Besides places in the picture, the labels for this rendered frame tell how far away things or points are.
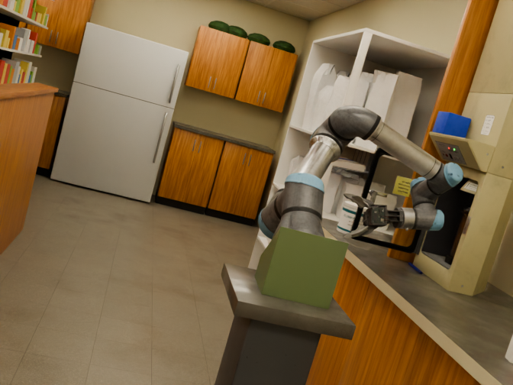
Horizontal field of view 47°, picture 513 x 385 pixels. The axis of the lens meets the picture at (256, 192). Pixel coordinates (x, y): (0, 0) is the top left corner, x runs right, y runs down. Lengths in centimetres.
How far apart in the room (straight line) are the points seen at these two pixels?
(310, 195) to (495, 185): 93
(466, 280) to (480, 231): 20
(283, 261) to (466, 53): 146
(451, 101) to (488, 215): 55
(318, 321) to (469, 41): 155
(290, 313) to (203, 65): 591
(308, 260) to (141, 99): 546
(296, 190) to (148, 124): 531
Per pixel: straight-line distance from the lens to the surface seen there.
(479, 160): 235
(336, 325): 158
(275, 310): 152
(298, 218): 162
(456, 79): 270
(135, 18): 761
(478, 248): 243
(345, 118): 200
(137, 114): 691
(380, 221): 208
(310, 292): 162
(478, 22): 275
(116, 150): 696
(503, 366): 174
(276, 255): 157
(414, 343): 202
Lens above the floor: 140
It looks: 8 degrees down
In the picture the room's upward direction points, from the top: 16 degrees clockwise
